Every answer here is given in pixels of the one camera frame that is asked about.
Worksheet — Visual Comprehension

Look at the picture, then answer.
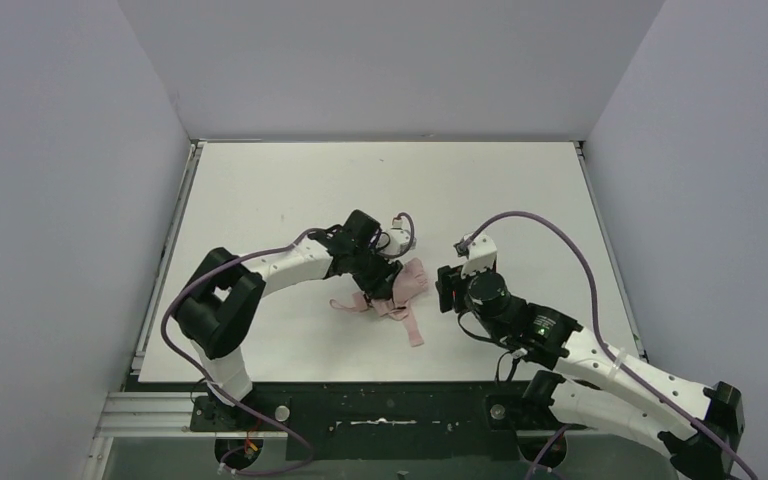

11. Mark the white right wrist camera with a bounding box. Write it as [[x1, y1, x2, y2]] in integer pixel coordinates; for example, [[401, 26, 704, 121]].
[[454, 233, 498, 278]]

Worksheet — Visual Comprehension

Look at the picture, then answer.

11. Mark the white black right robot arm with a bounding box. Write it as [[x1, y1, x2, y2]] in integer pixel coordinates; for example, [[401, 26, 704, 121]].
[[435, 265, 745, 479]]

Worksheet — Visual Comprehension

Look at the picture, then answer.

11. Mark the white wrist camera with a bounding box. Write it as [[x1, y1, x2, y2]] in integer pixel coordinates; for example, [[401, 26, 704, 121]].
[[454, 233, 498, 278], [377, 228, 414, 258]]

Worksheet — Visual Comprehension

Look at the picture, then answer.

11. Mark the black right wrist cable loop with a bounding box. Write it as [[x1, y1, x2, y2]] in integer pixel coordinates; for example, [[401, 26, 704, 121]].
[[493, 349, 524, 384]]

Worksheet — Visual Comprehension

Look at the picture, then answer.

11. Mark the pink and black umbrella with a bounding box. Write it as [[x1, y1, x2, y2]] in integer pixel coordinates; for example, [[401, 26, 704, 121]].
[[329, 258, 430, 347]]

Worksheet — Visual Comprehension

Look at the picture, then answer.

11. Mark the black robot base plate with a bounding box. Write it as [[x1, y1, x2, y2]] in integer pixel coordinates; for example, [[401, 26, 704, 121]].
[[189, 381, 561, 468]]

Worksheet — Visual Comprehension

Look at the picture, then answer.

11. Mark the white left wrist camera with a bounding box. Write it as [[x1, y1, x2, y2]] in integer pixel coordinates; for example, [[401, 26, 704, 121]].
[[377, 228, 414, 258]]

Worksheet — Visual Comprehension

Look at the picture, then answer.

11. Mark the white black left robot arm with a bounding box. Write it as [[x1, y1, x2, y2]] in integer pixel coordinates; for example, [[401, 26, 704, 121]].
[[163, 210, 416, 406]]

